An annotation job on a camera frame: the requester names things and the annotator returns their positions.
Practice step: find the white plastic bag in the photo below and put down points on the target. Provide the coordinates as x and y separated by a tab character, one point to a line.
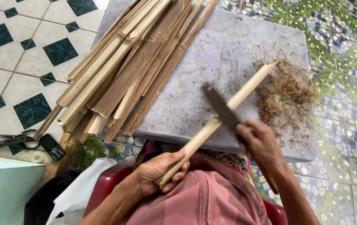
81	190

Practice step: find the person's pink clothing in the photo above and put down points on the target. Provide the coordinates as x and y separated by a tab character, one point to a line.
206	200

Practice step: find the pile of split bamboo slats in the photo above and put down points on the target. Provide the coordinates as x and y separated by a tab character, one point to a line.
128	68

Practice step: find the heap of brown bamboo shavings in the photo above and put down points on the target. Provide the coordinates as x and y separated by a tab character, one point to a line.
286	97

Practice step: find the person's left hand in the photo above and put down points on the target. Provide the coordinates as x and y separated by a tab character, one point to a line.
152	175

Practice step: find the red plastic chair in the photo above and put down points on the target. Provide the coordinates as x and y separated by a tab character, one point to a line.
109	181

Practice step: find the thin brown wooden stick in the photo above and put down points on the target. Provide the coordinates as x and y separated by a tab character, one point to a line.
48	122

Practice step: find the black bag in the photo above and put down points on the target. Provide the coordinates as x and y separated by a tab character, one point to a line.
45	200

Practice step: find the grey plastic table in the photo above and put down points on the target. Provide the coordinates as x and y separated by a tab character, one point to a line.
197	93

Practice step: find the small white roll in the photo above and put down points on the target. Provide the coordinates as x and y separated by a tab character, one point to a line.
38	157

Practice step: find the pale split bamboo stick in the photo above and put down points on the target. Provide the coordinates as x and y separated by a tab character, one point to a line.
247	90

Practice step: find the person's right hand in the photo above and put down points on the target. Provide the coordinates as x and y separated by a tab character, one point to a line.
264	143

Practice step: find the person's right fingers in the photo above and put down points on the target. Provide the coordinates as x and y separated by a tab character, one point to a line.
246	131

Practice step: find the black keypad mobile phone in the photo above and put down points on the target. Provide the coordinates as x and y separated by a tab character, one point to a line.
52	147

